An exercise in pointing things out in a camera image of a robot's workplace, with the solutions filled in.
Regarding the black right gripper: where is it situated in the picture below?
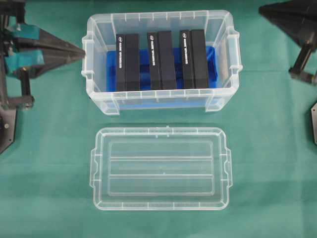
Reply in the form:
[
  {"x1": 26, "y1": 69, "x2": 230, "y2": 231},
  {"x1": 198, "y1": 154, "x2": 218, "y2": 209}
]
[{"x1": 259, "y1": 0, "x2": 317, "y2": 83}]

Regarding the black teal left gripper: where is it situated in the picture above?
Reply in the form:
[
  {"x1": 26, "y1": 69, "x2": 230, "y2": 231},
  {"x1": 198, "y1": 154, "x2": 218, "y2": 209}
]
[{"x1": 0, "y1": 15, "x2": 85, "y2": 110}]

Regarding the clear plastic box lid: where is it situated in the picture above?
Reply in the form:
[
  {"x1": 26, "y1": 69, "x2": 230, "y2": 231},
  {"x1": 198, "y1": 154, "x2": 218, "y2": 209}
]
[{"x1": 90, "y1": 126, "x2": 233, "y2": 211}]

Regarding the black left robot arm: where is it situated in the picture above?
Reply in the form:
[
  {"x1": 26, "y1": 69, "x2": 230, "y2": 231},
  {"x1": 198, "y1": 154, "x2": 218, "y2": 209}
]
[{"x1": 0, "y1": 14, "x2": 85, "y2": 152}]

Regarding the clear plastic storage box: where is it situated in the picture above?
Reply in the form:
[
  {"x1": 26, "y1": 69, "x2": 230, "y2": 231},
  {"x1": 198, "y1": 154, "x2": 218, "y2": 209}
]
[{"x1": 82, "y1": 10, "x2": 243, "y2": 116}]

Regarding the black RealSense camera box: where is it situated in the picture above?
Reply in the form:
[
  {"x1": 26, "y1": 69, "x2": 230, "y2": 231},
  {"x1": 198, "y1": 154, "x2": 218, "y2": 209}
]
[
  {"x1": 147, "y1": 31, "x2": 176, "y2": 90},
  {"x1": 116, "y1": 34, "x2": 140, "y2": 92},
  {"x1": 180, "y1": 29, "x2": 209, "y2": 89}
]

